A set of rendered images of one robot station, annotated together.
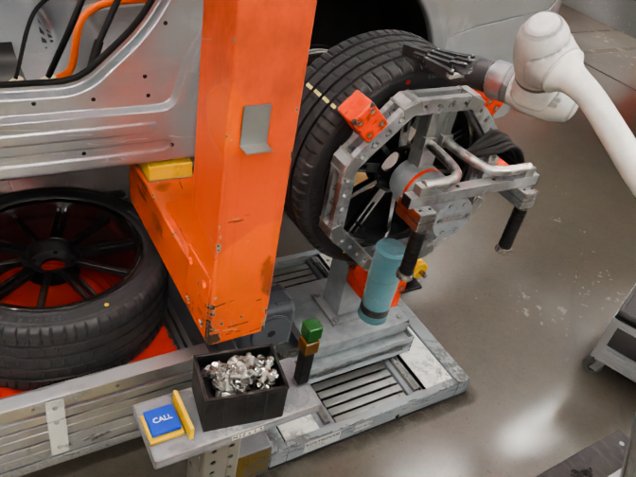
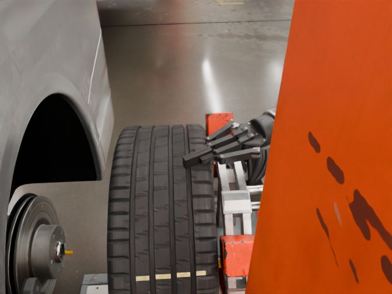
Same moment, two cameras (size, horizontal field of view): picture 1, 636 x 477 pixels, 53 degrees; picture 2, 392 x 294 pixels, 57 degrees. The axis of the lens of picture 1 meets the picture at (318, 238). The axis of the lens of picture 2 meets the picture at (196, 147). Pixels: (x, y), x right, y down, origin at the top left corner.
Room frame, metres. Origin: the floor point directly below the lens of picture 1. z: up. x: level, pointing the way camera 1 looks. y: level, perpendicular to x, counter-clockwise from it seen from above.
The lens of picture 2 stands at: (1.26, 0.38, 1.73)
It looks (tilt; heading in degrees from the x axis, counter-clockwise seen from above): 40 degrees down; 303
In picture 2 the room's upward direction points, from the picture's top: straight up
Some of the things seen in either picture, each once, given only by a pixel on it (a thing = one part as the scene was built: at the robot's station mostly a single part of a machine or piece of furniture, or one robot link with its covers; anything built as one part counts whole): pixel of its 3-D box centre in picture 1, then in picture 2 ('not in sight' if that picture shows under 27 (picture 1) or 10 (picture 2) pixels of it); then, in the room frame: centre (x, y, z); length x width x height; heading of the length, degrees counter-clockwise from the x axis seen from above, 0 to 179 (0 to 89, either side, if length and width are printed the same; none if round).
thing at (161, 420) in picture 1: (162, 421); not in sight; (0.89, 0.27, 0.47); 0.07 x 0.07 x 0.02; 36
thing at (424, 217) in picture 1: (415, 211); not in sight; (1.28, -0.21, 0.93); 0.09 x 0.05 x 0.05; 36
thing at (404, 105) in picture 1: (414, 183); (224, 233); (1.54, -0.23, 0.85); 0.54 x 0.07 x 0.54; 126
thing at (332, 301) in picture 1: (345, 285); not in sight; (1.68, -0.13, 0.32); 0.40 x 0.30 x 0.28; 126
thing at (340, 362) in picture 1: (327, 326); not in sight; (1.66, -0.10, 0.13); 0.50 x 0.36 x 0.10; 126
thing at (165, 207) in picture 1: (183, 195); not in sight; (1.48, 0.40, 0.69); 0.52 x 0.17 x 0.35; 36
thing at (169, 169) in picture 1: (164, 160); not in sight; (1.62, 0.50, 0.71); 0.14 x 0.14 x 0.05; 36
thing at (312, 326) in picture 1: (311, 329); not in sight; (1.11, -0.03, 0.64); 0.04 x 0.04 x 0.04; 36
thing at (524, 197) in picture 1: (518, 190); not in sight; (1.48, -0.49, 0.93); 0.09 x 0.05 x 0.05; 36
